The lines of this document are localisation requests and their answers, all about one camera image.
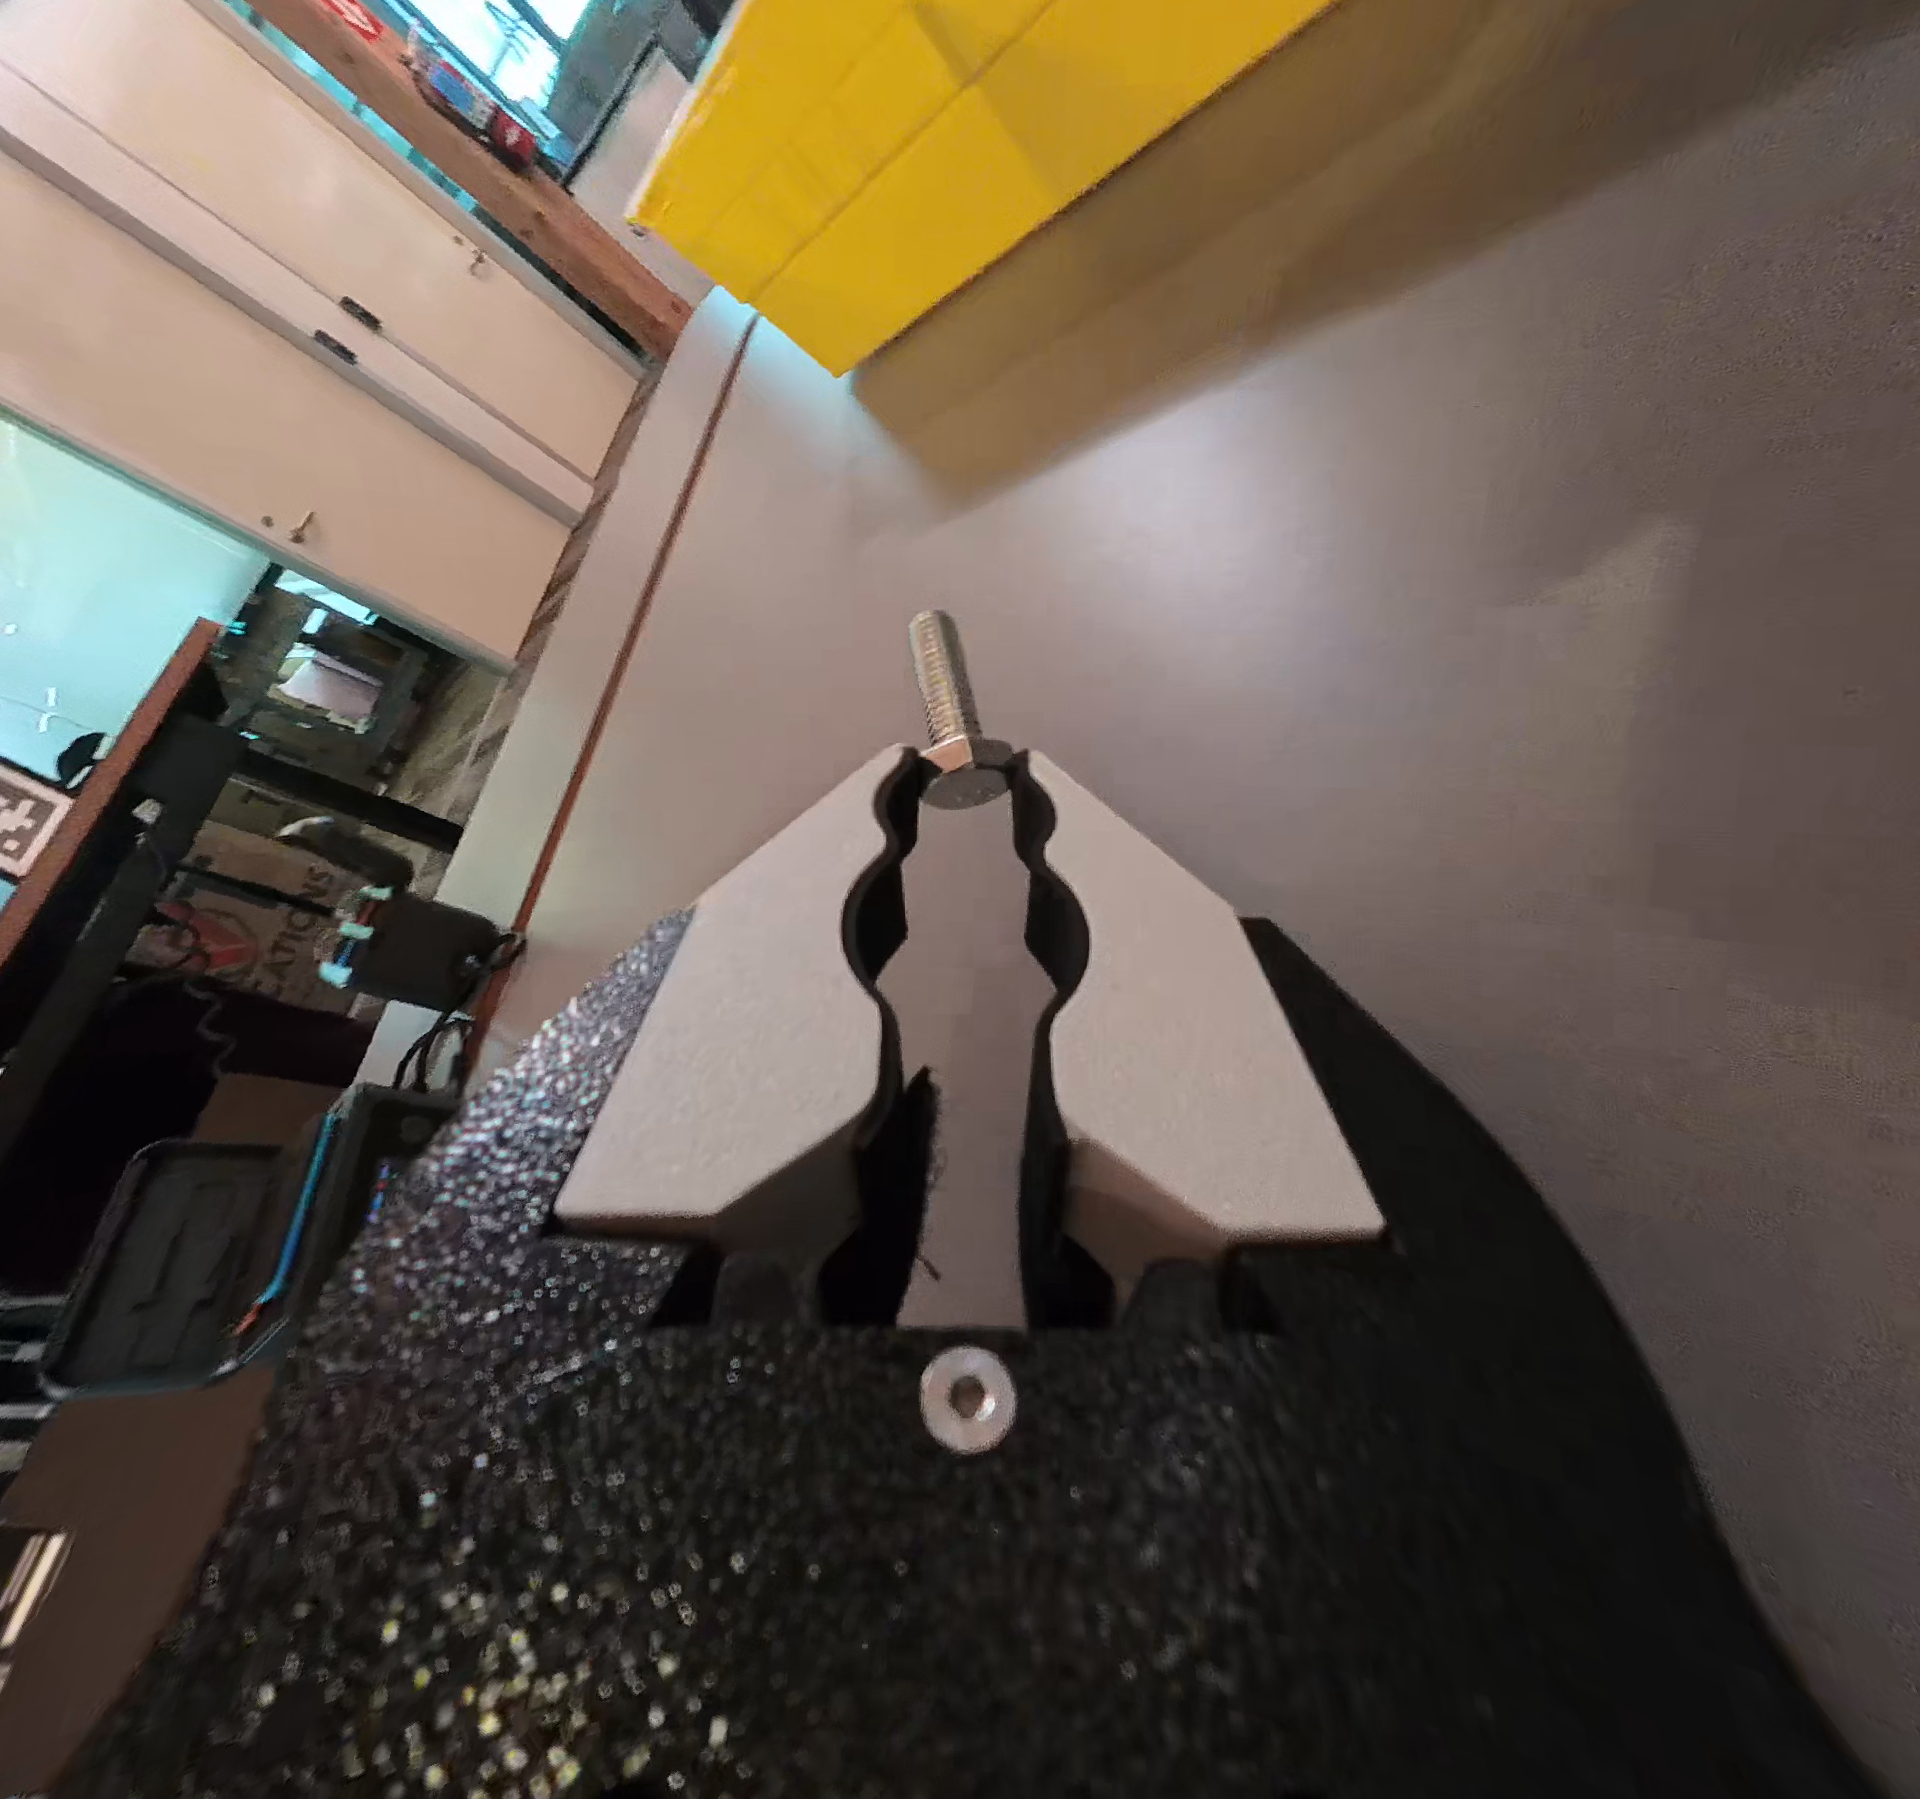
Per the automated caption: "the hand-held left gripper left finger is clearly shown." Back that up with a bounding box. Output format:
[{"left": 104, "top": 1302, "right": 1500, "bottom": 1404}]
[{"left": 554, "top": 744, "right": 939, "bottom": 1321}]

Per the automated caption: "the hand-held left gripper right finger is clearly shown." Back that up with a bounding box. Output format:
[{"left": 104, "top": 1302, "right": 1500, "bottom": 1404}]
[{"left": 1010, "top": 751, "right": 1386, "bottom": 1329}]

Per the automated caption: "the silver hex bolt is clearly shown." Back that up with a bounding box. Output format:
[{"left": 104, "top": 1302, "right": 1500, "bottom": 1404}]
[{"left": 905, "top": 608, "right": 1026, "bottom": 814}]

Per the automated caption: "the black box with blue connectors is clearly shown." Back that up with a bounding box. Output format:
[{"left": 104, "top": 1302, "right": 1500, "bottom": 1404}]
[{"left": 351, "top": 896, "right": 511, "bottom": 1013}]

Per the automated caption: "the printed cardboard box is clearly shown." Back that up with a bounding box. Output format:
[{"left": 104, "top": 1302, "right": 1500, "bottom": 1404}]
[{"left": 126, "top": 825, "right": 413, "bottom": 1013}]

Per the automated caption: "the black power station with screen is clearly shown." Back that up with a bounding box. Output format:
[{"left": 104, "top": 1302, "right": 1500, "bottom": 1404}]
[{"left": 41, "top": 1082, "right": 458, "bottom": 1399}]

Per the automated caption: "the black white marker tag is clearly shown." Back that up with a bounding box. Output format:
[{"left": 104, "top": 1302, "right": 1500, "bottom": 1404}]
[{"left": 0, "top": 761, "right": 73, "bottom": 884}]

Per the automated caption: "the teal glass panel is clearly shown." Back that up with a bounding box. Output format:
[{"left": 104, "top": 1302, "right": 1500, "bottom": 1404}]
[{"left": 0, "top": 412, "right": 274, "bottom": 782}]

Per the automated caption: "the yellow plastic bin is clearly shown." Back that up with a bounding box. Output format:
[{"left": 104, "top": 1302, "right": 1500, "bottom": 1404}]
[{"left": 627, "top": 0, "right": 1488, "bottom": 379}]

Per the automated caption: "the wooden beam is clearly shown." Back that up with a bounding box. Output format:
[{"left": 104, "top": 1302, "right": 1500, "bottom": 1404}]
[{"left": 112, "top": 0, "right": 694, "bottom": 364}]

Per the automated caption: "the white cabinet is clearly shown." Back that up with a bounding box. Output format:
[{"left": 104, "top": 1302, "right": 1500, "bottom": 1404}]
[{"left": 0, "top": 0, "right": 650, "bottom": 660}]

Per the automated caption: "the dark cable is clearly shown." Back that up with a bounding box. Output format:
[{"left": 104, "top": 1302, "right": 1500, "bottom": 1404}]
[{"left": 392, "top": 929, "right": 527, "bottom": 1092}]

